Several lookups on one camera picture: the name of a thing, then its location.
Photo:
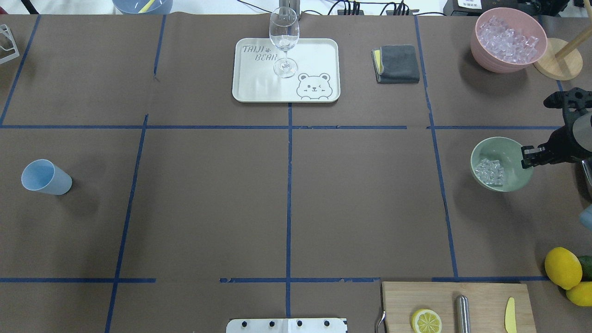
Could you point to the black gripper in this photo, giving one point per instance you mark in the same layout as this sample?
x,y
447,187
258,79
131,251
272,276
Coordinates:
x,y
565,143

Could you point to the green ceramic bowl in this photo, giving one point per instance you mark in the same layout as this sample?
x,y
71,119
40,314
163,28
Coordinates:
x,y
508,152

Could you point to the light blue plastic cup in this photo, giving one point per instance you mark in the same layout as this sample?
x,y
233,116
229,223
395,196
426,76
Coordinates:
x,y
46,177

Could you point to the ice cubes in green bowl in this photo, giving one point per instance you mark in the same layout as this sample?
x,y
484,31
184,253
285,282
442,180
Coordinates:
x,y
490,172

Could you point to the pink bowl with ice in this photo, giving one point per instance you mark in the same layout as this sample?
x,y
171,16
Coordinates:
x,y
506,40

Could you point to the blue bowl on side table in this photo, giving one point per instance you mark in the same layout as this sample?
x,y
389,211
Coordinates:
x,y
156,7

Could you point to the wooden cup stand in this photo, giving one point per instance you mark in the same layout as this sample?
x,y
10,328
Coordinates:
x,y
561,60

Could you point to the green lime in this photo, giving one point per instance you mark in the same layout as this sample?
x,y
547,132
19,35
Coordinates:
x,y
586,264

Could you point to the yellow lemon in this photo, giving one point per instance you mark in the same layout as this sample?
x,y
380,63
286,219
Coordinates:
x,y
580,295
563,268

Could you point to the grey folded cloth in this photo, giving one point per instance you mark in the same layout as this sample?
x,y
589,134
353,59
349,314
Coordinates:
x,y
396,64

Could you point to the yellow plastic knife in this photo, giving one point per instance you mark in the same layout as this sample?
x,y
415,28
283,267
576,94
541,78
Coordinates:
x,y
510,316

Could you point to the half lemon slice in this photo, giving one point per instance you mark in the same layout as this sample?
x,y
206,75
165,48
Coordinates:
x,y
426,320

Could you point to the clear wine glass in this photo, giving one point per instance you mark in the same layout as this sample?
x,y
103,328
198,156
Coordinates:
x,y
284,33

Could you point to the yellow plastic fork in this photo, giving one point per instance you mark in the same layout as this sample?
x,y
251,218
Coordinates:
x,y
146,7

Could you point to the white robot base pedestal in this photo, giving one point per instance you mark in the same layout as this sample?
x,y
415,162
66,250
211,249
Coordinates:
x,y
288,325

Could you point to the white wire cup rack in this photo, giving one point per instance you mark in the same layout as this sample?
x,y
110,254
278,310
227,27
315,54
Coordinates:
x,y
8,46

